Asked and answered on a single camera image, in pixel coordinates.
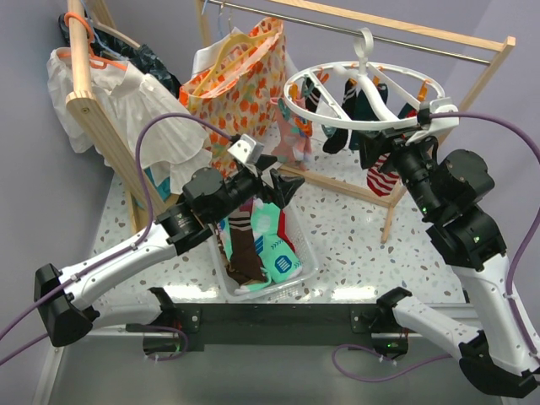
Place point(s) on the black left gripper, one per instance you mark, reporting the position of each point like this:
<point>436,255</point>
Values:
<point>283,186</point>

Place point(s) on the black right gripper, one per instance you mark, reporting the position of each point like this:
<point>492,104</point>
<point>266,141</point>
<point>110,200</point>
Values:
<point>392,140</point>

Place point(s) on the red white striped sock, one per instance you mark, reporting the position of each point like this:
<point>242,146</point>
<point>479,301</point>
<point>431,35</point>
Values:
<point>381,184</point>

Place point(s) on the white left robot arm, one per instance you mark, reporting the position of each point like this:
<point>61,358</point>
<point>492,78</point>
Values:
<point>65,297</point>

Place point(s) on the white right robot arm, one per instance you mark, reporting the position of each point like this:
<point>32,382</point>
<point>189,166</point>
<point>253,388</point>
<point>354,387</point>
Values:
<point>501,357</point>

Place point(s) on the orange plastic hanger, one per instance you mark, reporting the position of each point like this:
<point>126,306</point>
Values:
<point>95,61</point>

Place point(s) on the pink patterned sock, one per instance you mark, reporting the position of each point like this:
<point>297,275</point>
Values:
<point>295,132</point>

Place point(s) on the black striped sock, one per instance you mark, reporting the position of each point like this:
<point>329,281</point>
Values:
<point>311,95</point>
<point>338,140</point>

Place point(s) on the teal clothespin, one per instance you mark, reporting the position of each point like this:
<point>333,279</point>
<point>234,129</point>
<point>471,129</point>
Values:
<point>328,131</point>

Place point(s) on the mint green sock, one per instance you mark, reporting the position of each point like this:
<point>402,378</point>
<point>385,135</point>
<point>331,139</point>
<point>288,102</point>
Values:
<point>279,262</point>

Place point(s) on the floral orange tote bag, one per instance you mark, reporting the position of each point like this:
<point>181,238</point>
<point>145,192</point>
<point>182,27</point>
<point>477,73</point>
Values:
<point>235,94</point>

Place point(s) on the brown sock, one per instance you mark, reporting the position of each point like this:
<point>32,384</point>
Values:
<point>244,263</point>

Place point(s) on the white plastic basket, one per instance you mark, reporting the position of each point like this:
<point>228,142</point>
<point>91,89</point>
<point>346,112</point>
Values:
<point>304,251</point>

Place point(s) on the white ruffled dress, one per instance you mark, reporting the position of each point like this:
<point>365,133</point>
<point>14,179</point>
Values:
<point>172,150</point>

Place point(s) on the wooden left clothes rack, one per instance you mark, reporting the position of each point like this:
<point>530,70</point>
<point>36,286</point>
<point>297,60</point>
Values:
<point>141,198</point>

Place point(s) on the dark patterned garment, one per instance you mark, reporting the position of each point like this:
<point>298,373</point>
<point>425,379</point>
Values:
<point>110,47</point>

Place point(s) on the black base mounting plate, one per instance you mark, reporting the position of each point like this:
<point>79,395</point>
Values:
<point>193,326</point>

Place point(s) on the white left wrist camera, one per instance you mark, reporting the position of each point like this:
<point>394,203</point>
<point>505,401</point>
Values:
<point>245,149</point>

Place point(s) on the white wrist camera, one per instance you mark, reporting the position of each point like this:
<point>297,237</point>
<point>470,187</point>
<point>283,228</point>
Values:
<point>245,149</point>
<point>430,121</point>

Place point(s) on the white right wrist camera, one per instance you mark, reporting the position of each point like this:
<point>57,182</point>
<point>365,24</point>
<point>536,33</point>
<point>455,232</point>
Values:
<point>430,121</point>

